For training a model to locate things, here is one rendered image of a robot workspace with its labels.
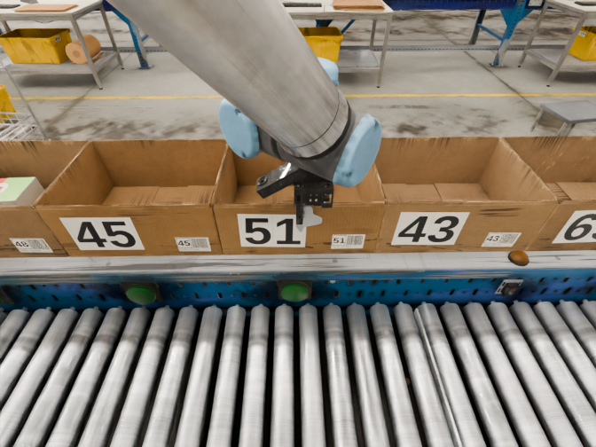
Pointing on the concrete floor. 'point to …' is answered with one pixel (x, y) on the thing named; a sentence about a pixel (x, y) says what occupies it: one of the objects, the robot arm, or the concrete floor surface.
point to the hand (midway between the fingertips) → (298, 225)
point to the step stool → (568, 113)
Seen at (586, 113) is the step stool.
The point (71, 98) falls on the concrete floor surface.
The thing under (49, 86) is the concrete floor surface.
